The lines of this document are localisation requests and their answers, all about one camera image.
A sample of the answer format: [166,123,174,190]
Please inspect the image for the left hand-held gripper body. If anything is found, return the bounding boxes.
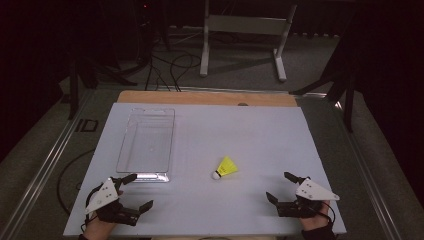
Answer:
[84,177,141,227]

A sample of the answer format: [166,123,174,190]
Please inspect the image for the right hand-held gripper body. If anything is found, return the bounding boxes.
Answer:
[276,177,341,219]

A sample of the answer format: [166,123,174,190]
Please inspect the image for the clear plastic tray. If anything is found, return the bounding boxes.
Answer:
[115,107,176,184]

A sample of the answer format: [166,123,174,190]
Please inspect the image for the yellow shuttlecock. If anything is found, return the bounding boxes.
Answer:
[211,155,239,181]

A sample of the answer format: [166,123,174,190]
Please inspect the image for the person's right hand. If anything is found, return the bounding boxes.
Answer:
[301,200,332,232]

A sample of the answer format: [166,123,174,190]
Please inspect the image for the person's left hand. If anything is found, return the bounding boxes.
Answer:
[82,213,118,237]

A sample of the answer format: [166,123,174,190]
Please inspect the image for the white board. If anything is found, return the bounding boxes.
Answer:
[62,102,348,238]

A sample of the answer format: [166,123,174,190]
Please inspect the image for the black stand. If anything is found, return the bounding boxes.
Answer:
[67,54,138,121]
[289,9,357,133]

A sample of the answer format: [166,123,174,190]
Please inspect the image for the wooden table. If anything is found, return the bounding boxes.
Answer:
[116,90,299,108]

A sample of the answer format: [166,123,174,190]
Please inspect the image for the white metal stand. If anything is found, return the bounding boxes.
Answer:
[199,0,299,83]

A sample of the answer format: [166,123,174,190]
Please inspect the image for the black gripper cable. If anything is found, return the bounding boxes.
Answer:
[80,185,102,233]
[319,200,336,225]

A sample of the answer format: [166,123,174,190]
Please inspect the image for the metal floor rail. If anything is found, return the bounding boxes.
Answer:
[328,98,403,240]
[0,89,98,240]

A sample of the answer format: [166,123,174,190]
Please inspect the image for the black floor cables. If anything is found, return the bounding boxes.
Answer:
[144,49,203,93]

